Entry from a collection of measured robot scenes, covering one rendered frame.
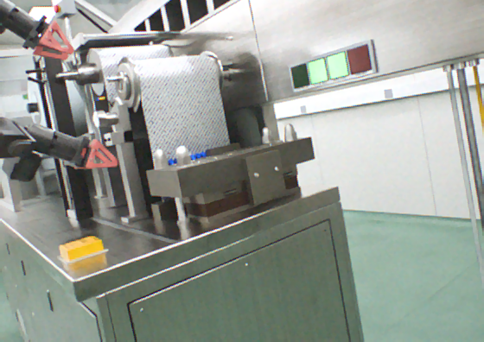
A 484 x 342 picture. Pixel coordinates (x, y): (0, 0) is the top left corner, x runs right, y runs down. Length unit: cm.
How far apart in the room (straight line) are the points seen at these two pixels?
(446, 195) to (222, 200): 284
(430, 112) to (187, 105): 265
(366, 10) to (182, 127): 53
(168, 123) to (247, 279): 44
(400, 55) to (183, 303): 64
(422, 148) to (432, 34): 281
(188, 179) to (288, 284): 33
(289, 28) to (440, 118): 255
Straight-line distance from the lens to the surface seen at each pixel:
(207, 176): 91
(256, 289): 94
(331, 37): 99
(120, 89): 112
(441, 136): 353
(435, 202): 369
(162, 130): 108
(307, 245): 102
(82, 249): 88
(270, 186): 98
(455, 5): 83
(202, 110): 114
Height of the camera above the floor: 110
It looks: 3 degrees down
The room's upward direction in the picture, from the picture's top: 11 degrees counter-clockwise
